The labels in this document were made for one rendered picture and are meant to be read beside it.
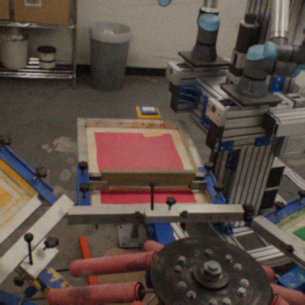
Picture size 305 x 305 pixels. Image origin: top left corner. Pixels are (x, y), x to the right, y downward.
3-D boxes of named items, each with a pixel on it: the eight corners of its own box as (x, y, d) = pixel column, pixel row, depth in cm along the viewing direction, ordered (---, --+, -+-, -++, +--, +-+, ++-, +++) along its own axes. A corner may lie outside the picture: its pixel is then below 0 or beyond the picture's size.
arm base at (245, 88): (254, 85, 242) (259, 67, 236) (271, 97, 230) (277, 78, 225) (229, 87, 236) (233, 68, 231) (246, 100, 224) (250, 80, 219)
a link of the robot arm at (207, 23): (196, 42, 260) (200, 18, 253) (195, 35, 272) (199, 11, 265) (217, 45, 261) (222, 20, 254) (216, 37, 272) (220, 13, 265)
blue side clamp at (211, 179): (196, 177, 220) (198, 165, 217) (206, 177, 221) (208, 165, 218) (212, 218, 195) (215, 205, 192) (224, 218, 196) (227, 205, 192)
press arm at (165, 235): (150, 223, 180) (151, 213, 177) (165, 222, 181) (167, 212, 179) (157, 255, 166) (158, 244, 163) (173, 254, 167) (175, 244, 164)
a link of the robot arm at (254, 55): (241, 67, 233) (246, 41, 226) (267, 71, 233) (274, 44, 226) (244, 77, 222) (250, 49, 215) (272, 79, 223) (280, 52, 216)
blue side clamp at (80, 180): (76, 177, 210) (76, 164, 206) (87, 177, 211) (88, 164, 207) (77, 220, 185) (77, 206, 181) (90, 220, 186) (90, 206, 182)
